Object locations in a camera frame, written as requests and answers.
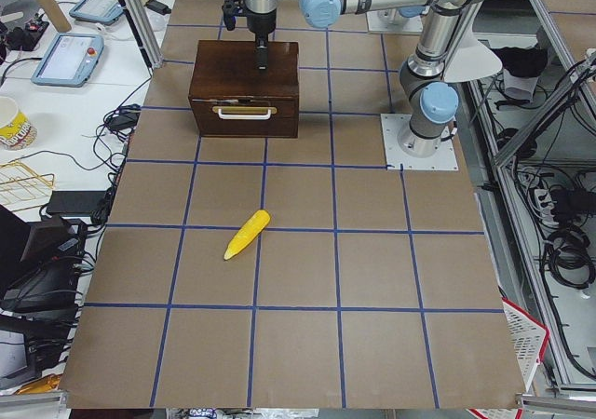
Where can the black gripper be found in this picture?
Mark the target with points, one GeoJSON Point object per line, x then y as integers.
{"type": "Point", "coordinates": [261, 23]}

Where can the dark wooden drawer box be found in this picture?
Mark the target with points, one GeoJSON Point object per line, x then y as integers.
{"type": "Point", "coordinates": [226, 70]}

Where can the wooden drawer with white handle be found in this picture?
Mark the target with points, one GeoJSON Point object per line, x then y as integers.
{"type": "Point", "coordinates": [246, 118]}

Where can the yellow corn cob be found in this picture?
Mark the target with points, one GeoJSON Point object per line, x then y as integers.
{"type": "Point", "coordinates": [252, 228]}

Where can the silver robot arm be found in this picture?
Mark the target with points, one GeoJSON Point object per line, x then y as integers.
{"type": "Point", "coordinates": [433, 102]}

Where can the black power adapter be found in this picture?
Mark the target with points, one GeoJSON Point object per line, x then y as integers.
{"type": "Point", "coordinates": [158, 7]}

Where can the far blue teach pendant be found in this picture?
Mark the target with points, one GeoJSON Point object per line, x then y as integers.
{"type": "Point", "coordinates": [105, 12]}

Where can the blue teach pendant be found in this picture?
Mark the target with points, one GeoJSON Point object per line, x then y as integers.
{"type": "Point", "coordinates": [69, 60]}
{"type": "Point", "coordinates": [105, 12]}

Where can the near blue teach pendant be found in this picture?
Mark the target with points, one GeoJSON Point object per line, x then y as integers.
{"type": "Point", "coordinates": [69, 60]}

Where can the white plastic chair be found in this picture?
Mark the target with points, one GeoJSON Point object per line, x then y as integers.
{"type": "Point", "coordinates": [472, 60]}

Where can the cardboard tube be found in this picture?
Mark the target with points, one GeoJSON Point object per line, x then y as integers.
{"type": "Point", "coordinates": [55, 15]}

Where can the yellow popcorn paper cup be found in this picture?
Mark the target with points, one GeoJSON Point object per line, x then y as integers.
{"type": "Point", "coordinates": [16, 130]}

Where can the red white plastic basket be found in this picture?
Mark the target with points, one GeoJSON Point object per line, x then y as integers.
{"type": "Point", "coordinates": [530, 338]}

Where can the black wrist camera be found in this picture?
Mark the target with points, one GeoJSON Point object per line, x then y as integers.
{"type": "Point", "coordinates": [230, 11]}

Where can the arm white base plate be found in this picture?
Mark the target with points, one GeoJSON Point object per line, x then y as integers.
{"type": "Point", "coordinates": [405, 20]}
{"type": "Point", "coordinates": [405, 151]}

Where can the aluminium frame post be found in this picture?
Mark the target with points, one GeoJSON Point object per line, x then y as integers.
{"type": "Point", "coordinates": [142, 32]}

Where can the gold wire rack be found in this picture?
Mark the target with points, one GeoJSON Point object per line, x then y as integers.
{"type": "Point", "coordinates": [23, 187]}

